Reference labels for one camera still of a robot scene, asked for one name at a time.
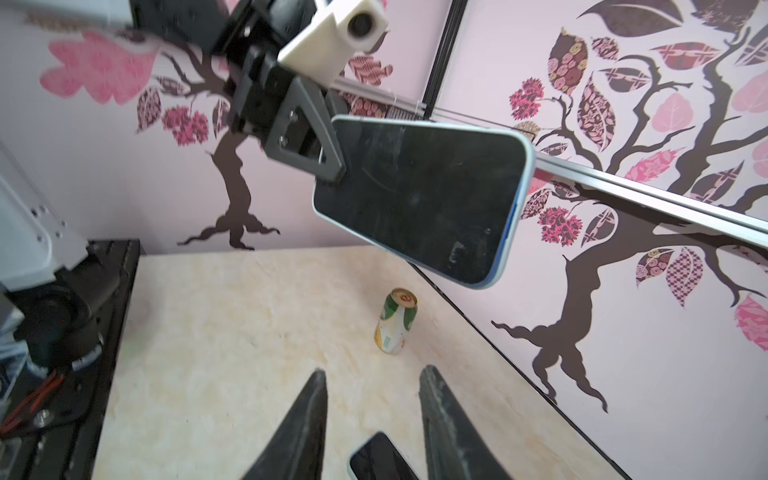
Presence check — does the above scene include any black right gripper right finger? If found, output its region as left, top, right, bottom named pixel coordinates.
left=419, top=365, right=511, bottom=480

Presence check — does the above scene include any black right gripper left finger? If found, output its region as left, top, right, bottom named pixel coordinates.
left=243, top=369, right=328, bottom=480

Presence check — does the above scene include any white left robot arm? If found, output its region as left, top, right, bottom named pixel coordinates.
left=1, top=1, right=331, bottom=377

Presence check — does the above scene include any black phone on table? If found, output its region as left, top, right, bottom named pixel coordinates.
left=347, top=431, right=418, bottom=480

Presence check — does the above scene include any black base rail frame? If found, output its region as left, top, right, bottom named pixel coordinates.
left=1, top=239, right=143, bottom=479

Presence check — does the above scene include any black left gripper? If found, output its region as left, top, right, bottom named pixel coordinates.
left=224, top=1, right=348, bottom=183

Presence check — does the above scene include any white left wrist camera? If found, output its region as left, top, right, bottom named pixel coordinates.
left=278, top=0, right=389, bottom=88

